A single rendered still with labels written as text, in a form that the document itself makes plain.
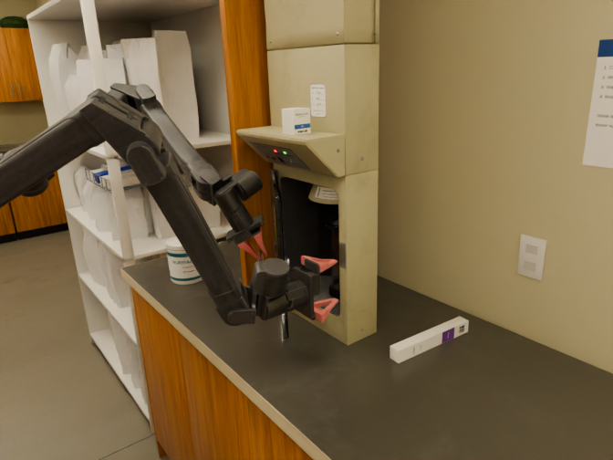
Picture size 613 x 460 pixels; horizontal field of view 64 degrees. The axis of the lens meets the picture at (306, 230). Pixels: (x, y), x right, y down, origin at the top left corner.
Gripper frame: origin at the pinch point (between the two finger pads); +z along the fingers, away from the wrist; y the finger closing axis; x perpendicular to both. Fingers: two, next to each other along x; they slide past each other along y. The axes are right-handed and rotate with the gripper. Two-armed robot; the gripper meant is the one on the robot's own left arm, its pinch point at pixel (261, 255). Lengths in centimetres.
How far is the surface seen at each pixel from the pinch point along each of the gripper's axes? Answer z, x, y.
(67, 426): 64, -93, 145
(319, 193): -5.4, -6.6, -21.1
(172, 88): -52, -120, 16
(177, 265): 4, -44, 35
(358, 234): 6.2, 3.3, -25.2
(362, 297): 23.2, 2.7, -18.3
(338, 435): 29.4, 39.2, -1.3
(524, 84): -7, -1, -79
